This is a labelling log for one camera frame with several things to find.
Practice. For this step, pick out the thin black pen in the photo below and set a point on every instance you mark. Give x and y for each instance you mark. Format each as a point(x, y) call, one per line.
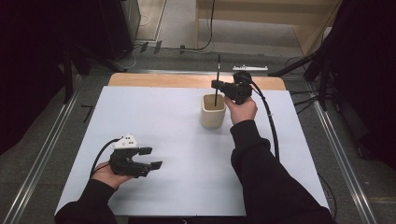
point(216, 98)

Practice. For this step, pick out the light wooden shelf unit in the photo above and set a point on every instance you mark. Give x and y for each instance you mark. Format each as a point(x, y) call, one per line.
point(311, 37)

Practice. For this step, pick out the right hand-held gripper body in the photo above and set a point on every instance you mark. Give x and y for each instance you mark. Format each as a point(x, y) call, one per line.
point(238, 90)

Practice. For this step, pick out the black curtain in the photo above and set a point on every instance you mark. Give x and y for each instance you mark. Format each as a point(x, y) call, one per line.
point(367, 77)
point(31, 62)

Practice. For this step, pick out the cream square cup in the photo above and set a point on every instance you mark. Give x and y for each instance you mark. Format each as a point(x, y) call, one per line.
point(212, 119)

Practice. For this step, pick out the small dark floor fitting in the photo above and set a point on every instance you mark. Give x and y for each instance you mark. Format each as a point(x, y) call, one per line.
point(144, 47)
point(182, 49)

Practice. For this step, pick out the metal floor rail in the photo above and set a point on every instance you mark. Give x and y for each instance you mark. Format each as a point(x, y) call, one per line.
point(342, 161)
point(40, 155)

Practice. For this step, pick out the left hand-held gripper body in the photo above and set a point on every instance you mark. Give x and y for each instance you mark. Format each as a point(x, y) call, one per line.
point(124, 165)

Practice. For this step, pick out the dark cabinet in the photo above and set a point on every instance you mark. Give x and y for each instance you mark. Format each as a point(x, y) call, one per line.
point(118, 28)

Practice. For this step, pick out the wooden table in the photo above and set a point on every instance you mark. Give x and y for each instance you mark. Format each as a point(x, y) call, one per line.
point(171, 81)

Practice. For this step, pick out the person's left hand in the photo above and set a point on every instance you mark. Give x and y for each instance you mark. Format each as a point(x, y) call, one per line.
point(106, 179)

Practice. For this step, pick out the person's right hand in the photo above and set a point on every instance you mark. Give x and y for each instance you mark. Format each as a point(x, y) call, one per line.
point(244, 110)

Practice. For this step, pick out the white table mat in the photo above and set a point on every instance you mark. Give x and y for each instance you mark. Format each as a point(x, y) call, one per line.
point(155, 109)

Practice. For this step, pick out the black metal stand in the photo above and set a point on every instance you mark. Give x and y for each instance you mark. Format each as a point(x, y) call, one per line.
point(292, 67)
point(67, 81)

